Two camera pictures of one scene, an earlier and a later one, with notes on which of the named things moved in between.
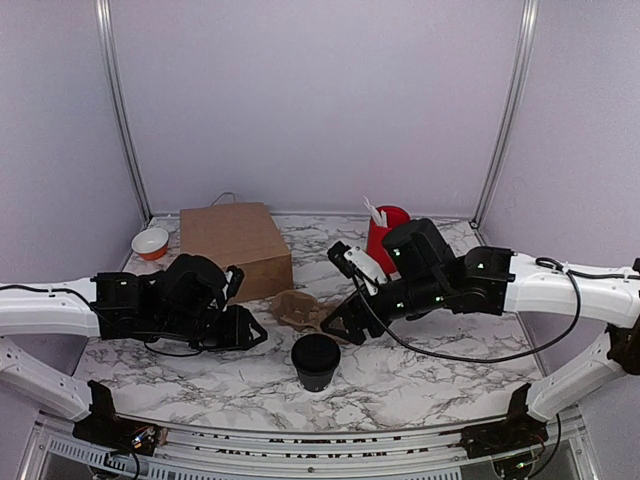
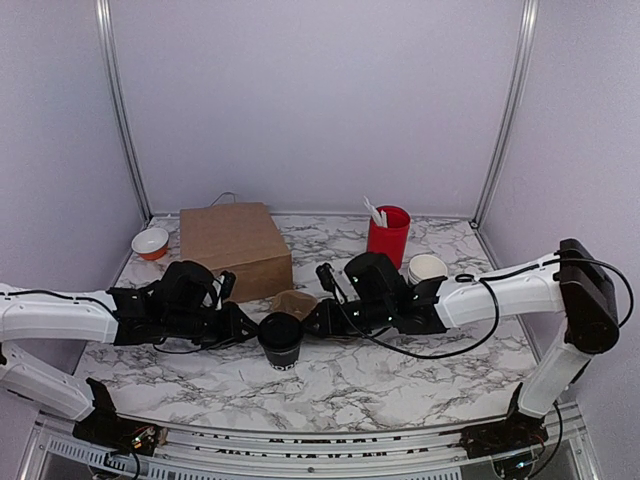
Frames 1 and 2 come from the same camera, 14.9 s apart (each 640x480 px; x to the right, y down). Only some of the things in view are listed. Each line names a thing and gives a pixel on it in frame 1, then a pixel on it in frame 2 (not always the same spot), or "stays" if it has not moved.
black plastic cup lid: [315, 353] to [280, 331]
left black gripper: [246, 318] stays
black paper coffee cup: [316, 383] to [283, 362]
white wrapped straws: [379, 218] stays
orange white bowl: [151, 244] stays
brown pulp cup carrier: [304, 312] stays
